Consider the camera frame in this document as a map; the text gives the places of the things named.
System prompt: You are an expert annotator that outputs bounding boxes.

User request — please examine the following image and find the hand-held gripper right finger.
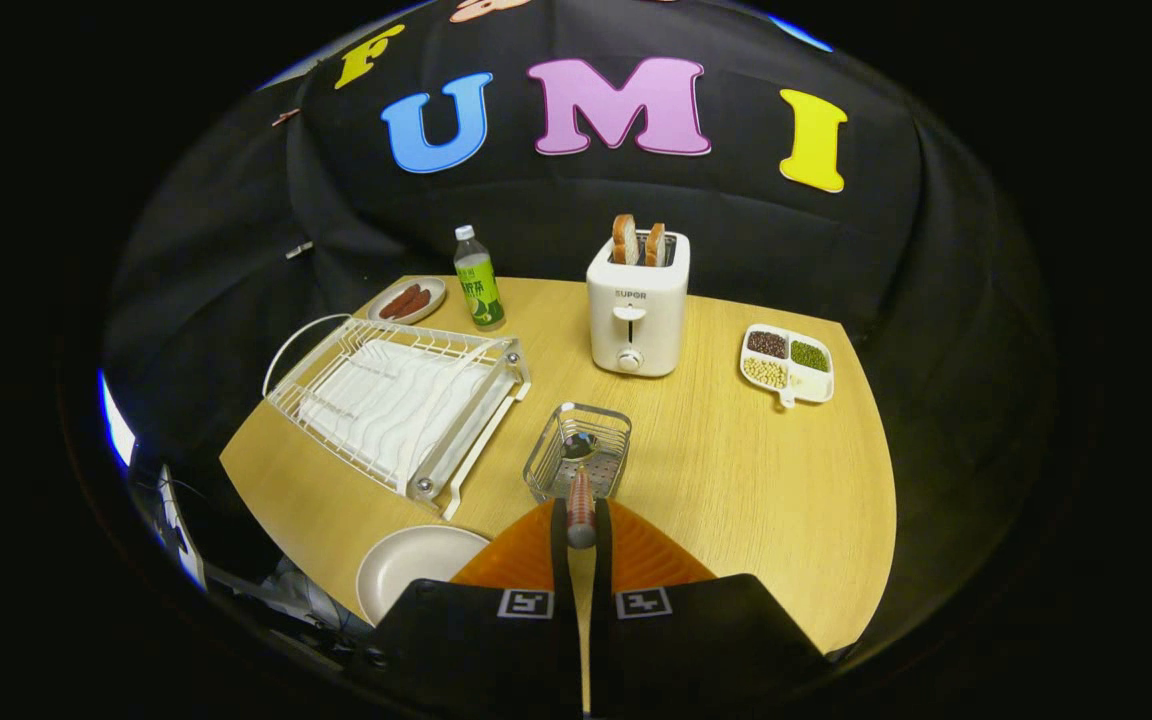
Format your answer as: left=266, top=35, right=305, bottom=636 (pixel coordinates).
left=590, top=497, right=832, bottom=717

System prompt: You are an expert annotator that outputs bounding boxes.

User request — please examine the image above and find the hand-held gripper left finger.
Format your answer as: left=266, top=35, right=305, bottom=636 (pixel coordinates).
left=368, top=497, right=586, bottom=717

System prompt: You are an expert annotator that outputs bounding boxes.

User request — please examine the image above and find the wooden-handled metal spoon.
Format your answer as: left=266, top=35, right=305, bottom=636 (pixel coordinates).
left=560, top=430, right=601, bottom=551

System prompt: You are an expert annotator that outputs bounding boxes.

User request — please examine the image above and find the beige round plate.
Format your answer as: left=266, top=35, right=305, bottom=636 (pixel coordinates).
left=355, top=525, right=493, bottom=629

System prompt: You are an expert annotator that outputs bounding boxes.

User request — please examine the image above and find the clear wire basket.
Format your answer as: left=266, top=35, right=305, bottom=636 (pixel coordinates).
left=522, top=402, right=634, bottom=504

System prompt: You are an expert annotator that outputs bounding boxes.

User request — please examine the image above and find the white wire dish rack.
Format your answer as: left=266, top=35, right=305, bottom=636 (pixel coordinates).
left=262, top=313, right=534, bottom=523

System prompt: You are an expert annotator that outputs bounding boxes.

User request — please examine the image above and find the white divided dish of beans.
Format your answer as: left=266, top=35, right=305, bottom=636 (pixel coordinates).
left=739, top=322, right=836, bottom=411

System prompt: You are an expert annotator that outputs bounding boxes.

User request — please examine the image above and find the small plate with sausages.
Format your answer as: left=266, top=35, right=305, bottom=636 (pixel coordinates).
left=367, top=276, right=449, bottom=328

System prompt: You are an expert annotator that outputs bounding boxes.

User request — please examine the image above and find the white toaster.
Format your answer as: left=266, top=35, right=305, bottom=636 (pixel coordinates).
left=586, top=230, right=693, bottom=379

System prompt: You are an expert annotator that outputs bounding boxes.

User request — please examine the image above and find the green tea bottle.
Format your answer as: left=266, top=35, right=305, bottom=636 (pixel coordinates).
left=452, top=225, right=507, bottom=333

